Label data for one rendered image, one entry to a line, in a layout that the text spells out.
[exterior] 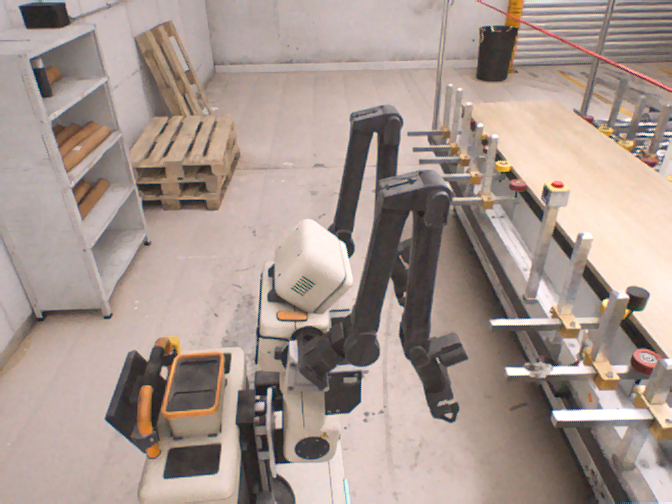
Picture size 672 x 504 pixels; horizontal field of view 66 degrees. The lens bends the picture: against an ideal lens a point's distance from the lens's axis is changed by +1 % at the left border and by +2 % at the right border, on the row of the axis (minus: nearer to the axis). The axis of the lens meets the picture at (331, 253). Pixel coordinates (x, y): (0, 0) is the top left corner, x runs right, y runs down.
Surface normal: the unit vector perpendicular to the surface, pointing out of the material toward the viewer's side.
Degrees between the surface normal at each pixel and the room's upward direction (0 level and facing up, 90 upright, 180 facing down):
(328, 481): 0
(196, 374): 0
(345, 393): 90
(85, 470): 0
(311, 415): 90
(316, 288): 90
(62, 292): 90
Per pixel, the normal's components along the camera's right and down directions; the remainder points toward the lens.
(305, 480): -0.02, -0.84
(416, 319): 0.04, 0.41
